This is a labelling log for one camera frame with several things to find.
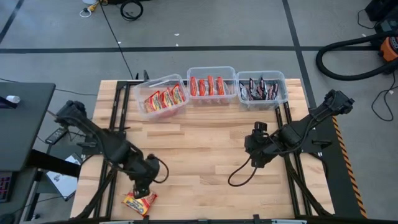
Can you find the thin black floor cable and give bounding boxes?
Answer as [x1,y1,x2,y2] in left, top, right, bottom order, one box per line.
[371,70,398,122]
[356,7,377,30]
[0,77,98,96]

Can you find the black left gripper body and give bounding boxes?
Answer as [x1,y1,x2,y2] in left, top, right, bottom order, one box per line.
[130,157,160,187]

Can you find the long black floor cable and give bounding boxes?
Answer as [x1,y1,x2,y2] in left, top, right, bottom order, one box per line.
[98,0,134,78]

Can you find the clear plastic bin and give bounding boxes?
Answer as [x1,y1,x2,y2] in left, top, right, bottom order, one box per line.
[186,65,239,106]
[236,70,289,112]
[133,73,190,121]

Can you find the black desk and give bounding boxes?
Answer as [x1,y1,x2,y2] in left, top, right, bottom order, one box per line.
[0,82,57,172]

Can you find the white paper sheet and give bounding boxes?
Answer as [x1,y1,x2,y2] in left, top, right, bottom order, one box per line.
[45,154,79,200]

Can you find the black flat device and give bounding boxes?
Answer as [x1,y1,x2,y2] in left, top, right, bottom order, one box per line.
[0,96,18,110]

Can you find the white floor cable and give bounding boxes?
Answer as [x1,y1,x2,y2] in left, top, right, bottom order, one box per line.
[78,5,96,19]

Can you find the black handheld controller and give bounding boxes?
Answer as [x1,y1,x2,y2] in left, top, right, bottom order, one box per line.
[44,126,68,145]

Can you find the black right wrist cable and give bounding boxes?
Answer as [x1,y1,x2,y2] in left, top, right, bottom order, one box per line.
[227,155,259,188]

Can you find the black aluminium table frame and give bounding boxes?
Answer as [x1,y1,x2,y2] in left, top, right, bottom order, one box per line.
[74,70,335,224]

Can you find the coiled black cable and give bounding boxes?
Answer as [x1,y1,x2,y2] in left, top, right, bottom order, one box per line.
[119,0,144,22]

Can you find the orange vacuum cleaner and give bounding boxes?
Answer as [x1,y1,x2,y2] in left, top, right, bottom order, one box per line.
[379,35,398,62]

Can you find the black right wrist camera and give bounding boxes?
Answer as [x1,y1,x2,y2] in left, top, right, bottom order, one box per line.
[254,121,269,134]

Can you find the backlit keyboard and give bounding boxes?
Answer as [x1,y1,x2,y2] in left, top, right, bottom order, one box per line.
[0,172,14,203]

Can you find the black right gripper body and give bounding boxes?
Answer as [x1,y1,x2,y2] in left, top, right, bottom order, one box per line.
[244,132,274,168]

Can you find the black floor plate hazard stripes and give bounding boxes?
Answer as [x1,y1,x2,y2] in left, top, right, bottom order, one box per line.
[310,116,368,220]

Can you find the black desk base beam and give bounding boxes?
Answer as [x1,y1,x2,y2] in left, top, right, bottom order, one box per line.
[26,149,82,179]

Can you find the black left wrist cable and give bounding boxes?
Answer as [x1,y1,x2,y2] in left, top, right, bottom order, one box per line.
[147,153,170,184]

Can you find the black equipment case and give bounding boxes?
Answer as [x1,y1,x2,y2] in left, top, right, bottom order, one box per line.
[364,0,398,35]

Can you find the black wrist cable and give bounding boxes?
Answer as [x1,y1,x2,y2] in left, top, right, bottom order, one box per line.
[227,155,259,188]
[147,153,170,184]

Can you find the black vacuum hose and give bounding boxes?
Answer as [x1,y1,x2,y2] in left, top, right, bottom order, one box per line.
[315,30,398,82]

